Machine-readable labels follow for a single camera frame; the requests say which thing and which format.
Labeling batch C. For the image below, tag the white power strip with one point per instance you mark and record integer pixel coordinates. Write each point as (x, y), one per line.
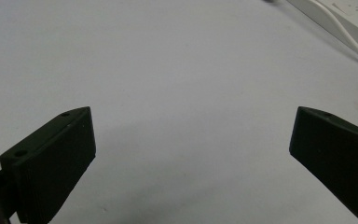
(351, 19)

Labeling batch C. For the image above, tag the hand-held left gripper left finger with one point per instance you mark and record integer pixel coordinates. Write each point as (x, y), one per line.
(48, 161)

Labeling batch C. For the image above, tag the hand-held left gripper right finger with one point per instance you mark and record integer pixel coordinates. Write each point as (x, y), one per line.
(338, 155)

